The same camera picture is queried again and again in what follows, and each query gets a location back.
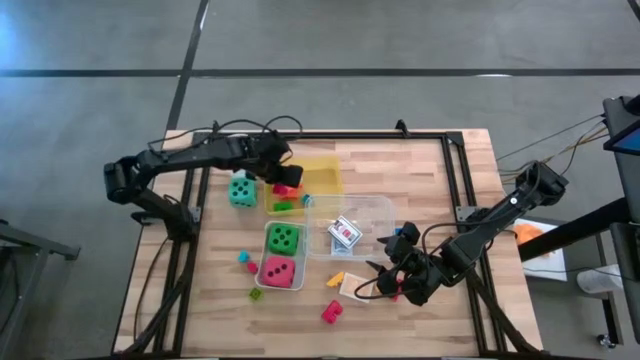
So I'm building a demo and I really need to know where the yellow translucent bin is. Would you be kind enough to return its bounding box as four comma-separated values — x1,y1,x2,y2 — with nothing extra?
262,155,344,217

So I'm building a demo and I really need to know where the floor cable bundle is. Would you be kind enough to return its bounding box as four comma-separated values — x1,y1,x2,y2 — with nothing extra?
497,113,609,184

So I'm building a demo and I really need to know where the white paper sheet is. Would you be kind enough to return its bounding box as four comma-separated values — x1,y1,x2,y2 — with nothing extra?
514,219,569,282

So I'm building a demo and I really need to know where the white plastic bin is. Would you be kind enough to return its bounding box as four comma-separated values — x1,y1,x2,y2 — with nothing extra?
254,219,307,292

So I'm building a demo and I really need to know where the teal foam die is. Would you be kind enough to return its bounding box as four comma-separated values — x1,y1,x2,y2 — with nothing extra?
227,176,258,209

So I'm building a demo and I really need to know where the white object on floor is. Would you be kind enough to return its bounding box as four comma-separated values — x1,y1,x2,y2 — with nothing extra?
576,263,624,295

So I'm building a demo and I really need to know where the monitor with blue screen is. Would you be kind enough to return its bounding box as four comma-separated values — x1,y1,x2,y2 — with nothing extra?
602,117,640,154

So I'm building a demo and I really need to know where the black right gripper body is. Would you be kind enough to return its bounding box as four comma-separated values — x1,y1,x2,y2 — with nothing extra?
397,244,450,307

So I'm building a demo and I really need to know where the orange object on paper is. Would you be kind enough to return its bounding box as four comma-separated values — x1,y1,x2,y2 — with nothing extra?
514,223,545,246

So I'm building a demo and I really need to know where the green foam die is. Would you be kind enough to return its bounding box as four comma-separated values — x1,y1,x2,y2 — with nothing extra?
267,223,300,256

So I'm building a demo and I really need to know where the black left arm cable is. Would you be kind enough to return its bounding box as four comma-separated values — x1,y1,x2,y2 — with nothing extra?
147,115,304,166

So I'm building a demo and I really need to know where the pink foam die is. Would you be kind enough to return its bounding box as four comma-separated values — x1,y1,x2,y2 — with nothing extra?
260,256,296,289

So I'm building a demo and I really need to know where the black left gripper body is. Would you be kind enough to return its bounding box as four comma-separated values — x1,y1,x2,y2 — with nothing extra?
238,133,292,182

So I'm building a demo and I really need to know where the black aluminium table frame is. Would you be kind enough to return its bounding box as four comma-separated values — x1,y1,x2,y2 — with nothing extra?
117,128,544,357

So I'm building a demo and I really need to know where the black monitor stand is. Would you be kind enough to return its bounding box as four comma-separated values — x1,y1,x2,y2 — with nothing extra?
517,93,640,346

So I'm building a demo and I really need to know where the grey metal bracket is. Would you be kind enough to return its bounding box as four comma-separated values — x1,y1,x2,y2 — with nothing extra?
455,204,482,225

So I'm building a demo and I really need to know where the clear plastic container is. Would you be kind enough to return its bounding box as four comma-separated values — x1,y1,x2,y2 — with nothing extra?
303,193,397,262

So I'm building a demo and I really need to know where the grey side table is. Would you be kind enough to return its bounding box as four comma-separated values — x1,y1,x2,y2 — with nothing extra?
0,218,81,360

